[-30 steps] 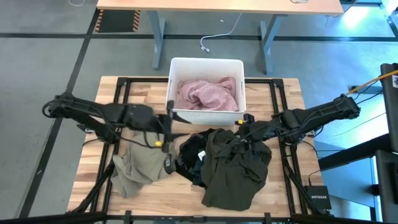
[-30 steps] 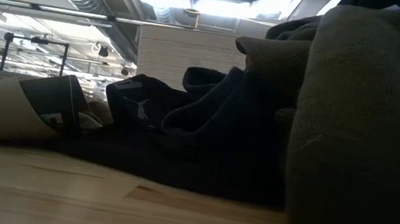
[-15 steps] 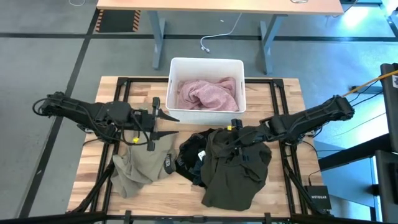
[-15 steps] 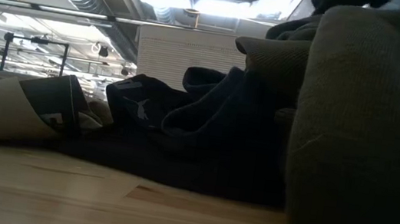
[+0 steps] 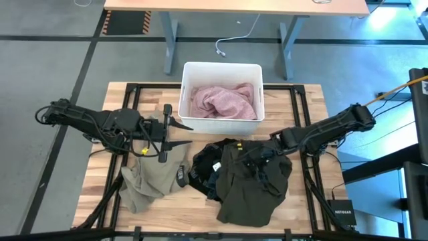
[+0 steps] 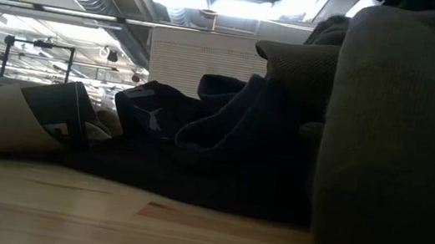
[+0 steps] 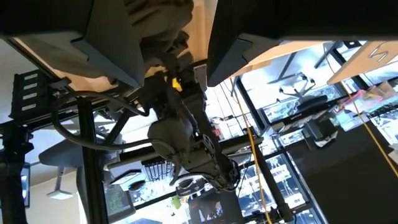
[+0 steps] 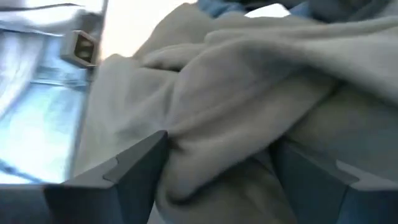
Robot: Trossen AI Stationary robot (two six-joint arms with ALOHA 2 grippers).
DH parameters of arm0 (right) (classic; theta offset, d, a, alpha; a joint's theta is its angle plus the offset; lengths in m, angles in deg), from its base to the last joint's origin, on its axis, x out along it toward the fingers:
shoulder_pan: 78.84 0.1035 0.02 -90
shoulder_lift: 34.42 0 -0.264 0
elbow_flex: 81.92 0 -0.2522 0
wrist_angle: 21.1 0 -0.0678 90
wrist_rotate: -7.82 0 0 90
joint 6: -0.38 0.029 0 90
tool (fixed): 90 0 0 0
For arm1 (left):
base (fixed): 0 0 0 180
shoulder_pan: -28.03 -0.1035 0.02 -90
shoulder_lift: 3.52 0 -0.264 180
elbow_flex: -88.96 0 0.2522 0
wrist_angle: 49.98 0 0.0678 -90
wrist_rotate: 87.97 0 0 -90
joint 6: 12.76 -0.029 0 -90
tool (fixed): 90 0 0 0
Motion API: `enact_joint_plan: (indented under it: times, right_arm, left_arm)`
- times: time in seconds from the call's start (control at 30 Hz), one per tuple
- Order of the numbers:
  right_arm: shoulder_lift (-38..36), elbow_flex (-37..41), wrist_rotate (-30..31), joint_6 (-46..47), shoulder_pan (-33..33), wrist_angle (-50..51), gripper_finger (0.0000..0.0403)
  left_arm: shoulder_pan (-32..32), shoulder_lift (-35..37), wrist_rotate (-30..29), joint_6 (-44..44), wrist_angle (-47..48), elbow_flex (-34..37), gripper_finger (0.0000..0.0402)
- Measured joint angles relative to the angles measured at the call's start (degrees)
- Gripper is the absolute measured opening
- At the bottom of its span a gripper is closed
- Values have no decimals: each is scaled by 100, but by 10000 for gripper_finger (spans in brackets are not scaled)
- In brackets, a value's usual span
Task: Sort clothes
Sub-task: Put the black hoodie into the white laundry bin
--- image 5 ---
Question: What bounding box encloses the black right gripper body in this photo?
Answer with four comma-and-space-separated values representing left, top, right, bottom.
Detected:
239, 139, 284, 168

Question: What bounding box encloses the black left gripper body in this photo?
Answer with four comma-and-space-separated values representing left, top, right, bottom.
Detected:
130, 103, 173, 164

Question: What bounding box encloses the dark olive garment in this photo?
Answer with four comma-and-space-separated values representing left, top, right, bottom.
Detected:
215, 139, 293, 228

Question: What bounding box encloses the white plastic storage bin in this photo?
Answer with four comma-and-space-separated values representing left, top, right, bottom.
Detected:
177, 61, 266, 136

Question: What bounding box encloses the khaki garment with black waistband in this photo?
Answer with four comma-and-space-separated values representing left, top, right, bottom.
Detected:
118, 110, 192, 214

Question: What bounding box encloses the pink knitted cloth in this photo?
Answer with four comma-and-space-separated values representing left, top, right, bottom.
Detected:
190, 82, 258, 121

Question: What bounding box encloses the grey desk leg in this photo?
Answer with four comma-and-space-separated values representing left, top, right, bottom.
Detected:
279, 15, 310, 82
158, 11, 179, 76

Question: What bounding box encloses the black hazard-striped floor mat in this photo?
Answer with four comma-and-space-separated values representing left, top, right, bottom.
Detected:
101, 9, 152, 36

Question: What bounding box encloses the black support beam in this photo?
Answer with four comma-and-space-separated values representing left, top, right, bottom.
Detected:
342, 143, 421, 185

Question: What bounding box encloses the wooden desk top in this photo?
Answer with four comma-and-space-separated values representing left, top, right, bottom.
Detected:
103, 0, 370, 17

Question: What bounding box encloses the black equipment cabinet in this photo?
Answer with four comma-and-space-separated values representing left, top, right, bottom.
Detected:
403, 67, 428, 240

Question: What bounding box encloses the black aluminium table frame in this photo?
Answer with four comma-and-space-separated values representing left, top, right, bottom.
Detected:
0, 82, 428, 241

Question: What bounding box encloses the black Netgear network switch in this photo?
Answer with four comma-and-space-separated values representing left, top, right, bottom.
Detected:
326, 199, 358, 227

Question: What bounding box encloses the white cable with plug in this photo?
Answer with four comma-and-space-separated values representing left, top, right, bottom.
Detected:
215, 13, 261, 58

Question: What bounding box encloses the yellow cable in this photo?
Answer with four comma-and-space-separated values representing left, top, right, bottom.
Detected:
364, 75, 428, 108

